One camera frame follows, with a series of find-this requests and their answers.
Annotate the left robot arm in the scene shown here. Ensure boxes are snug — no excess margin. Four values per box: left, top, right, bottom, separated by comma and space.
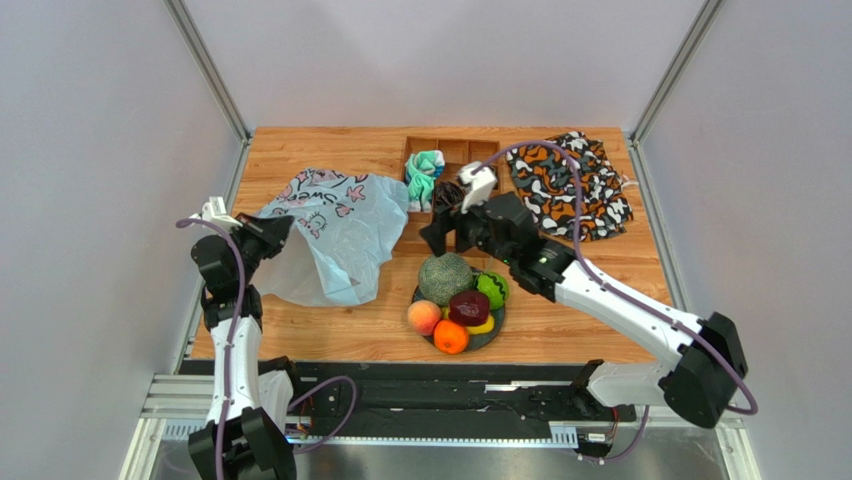
176, 214, 297, 479

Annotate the yellow mango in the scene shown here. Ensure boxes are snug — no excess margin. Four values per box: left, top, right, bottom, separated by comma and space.
466, 315, 496, 335

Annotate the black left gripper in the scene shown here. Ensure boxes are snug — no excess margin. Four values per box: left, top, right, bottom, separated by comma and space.
223, 214, 292, 286

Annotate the orange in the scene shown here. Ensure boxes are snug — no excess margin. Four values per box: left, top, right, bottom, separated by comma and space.
433, 320, 470, 355

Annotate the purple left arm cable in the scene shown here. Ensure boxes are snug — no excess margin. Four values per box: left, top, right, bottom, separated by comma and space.
175, 216, 249, 480

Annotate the light blue cartoon plastic bag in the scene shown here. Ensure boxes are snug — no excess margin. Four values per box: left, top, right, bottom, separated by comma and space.
252, 168, 408, 307

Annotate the dark red apple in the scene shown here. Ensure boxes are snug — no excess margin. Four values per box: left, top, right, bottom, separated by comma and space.
448, 290, 490, 327

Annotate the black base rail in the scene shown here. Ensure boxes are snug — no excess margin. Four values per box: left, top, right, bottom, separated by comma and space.
178, 359, 640, 442

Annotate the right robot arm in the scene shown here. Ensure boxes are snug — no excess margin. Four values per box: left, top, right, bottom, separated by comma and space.
419, 194, 748, 429

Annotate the wooden compartment tray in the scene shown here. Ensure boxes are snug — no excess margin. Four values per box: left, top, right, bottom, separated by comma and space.
394, 136, 500, 254

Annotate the black brown rolled sock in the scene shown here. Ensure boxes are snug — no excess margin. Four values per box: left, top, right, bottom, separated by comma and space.
432, 181, 465, 211

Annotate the netted green melon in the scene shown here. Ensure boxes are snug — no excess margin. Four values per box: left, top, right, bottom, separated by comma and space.
418, 253, 473, 306

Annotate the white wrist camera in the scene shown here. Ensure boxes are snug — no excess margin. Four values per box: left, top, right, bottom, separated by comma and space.
195, 196, 242, 232
457, 162, 497, 214

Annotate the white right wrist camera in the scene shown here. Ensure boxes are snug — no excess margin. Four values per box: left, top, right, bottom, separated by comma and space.
457, 162, 497, 214

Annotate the orange camouflage cloth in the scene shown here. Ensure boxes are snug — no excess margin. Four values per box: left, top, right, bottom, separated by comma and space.
506, 131, 633, 241

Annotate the green white sock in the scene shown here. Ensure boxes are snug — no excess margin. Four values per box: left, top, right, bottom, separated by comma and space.
405, 150, 446, 213

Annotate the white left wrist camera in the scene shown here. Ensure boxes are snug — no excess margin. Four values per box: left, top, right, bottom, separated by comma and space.
195, 196, 242, 232

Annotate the dark grey plate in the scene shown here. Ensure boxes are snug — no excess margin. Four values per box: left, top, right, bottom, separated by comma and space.
411, 267, 506, 354

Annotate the peach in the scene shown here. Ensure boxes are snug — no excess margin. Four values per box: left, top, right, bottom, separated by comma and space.
406, 300, 442, 336

